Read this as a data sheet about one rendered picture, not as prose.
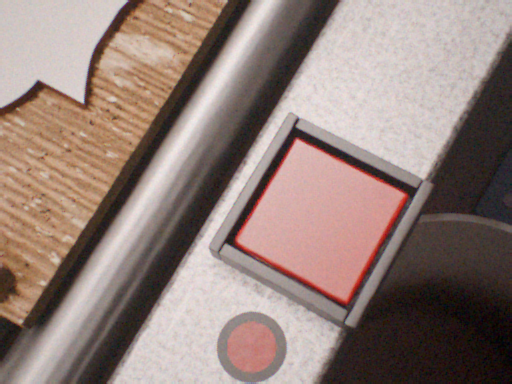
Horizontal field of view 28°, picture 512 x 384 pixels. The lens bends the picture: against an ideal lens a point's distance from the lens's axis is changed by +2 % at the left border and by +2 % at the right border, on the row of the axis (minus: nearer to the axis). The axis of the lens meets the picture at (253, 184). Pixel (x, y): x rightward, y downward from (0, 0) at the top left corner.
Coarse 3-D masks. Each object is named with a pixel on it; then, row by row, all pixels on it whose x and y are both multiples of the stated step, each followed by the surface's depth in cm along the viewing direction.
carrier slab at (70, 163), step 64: (192, 0) 50; (128, 64) 49; (192, 64) 49; (0, 128) 48; (64, 128) 48; (128, 128) 48; (0, 192) 47; (64, 192) 47; (0, 256) 46; (64, 256) 46
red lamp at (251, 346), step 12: (240, 324) 47; (252, 324) 47; (240, 336) 46; (252, 336) 46; (264, 336) 46; (228, 348) 46; (240, 348) 46; (252, 348) 46; (264, 348) 46; (240, 360) 46; (252, 360) 46; (264, 360) 46
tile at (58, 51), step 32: (0, 0) 49; (32, 0) 49; (64, 0) 49; (96, 0) 49; (128, 0) 49; (0, 32) 49; (32, 32) 49; (64, 32) 49; (96, 32) 48; (0, 64) 48; (32, 64) 48; (64, 64) 48; (0, 96) 48; (64, 96) 48
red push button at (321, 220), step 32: (288, 160) 47; (320, 160) 47; (288, 192) 47; (320, 192) 47; (352, 192) 47; (384, 192) 47; (256, 224) 47; (288, 224) 47; (320, 224) 46; (352, 224) 46; (384, 224) 46; (256, 256) 46; (288, 256) 46; (320, 256) 46; (352, 256) 46; (320, 288) 46; (352, 288) 45
